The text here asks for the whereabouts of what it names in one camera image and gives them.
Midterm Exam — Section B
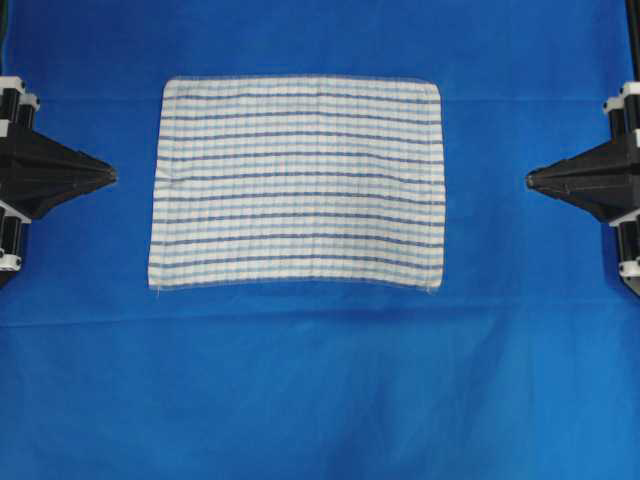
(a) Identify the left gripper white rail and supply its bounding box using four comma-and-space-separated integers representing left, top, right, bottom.
0, 75, 119, 289

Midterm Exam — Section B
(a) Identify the blue table cloth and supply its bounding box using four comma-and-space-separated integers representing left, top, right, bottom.
1, 1, 639, 479

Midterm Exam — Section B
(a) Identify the blue striped white towel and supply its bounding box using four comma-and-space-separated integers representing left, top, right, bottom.
148, 75, 446, 291

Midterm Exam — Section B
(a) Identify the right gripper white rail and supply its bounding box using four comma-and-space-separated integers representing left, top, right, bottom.
526, 81, 640, 301

